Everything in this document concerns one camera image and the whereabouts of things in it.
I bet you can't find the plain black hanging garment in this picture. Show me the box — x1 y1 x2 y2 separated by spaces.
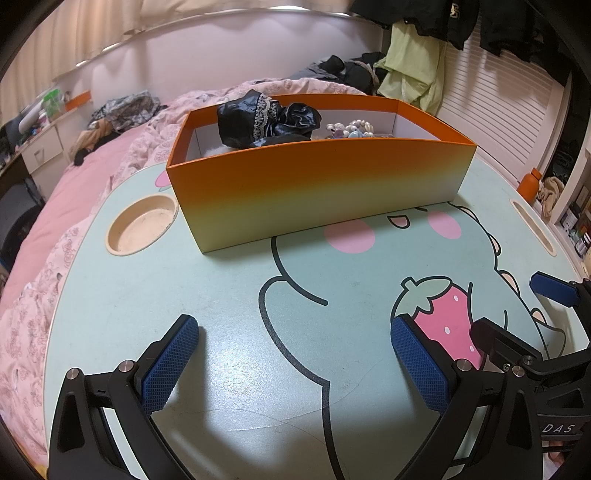
478 0 578 86

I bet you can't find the orange bottle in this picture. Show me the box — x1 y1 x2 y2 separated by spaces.
517 167 543 203

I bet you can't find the pink floral blanket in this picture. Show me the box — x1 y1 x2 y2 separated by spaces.
0 78 370 435

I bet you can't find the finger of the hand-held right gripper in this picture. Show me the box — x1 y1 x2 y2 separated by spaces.
530 271 591 315
470 318 543 371

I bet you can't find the beige cloth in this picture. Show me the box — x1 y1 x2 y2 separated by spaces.
538 178 566 217

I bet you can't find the black chair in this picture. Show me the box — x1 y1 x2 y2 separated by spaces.
0 180 44 241

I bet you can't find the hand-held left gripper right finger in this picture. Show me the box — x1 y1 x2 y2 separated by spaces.
392 315 552 480

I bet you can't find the pale bead accessory bundle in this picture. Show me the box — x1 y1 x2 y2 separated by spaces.
325 119 376 139

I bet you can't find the brown and black cloth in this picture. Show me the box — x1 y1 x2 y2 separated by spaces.
69 121 116 167

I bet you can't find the grey patterned cloth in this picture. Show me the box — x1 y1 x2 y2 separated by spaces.
90 90 162 132

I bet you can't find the light green hanging garment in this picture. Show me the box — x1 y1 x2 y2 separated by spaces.
373 21 446 116

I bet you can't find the pile of dark clothes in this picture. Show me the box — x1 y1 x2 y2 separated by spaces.
288 52 386 96

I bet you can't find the white cylinder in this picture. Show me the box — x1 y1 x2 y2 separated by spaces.
17 99 47 134

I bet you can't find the doll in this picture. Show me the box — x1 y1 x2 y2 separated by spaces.
217 90 322 149

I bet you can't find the orange gradient cardboard box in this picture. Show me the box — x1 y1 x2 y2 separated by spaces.
166 93 478 254

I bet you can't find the beige curtain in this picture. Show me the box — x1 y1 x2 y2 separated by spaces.
18 0 352 70

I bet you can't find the plain pink bed sheet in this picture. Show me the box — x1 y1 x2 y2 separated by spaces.
0 124 139 324

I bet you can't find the white louvered closet door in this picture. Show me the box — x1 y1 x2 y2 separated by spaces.
438 34 573 176

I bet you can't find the white shelf with small items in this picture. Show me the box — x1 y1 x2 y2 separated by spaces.
561 185 591 259

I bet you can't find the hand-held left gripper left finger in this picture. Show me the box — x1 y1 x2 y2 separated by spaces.
48 314 200 480

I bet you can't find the black garment with gold print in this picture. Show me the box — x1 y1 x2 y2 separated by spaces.
348 0 478 51

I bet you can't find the white nightstand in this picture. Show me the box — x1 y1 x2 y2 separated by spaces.
21 124 65 174

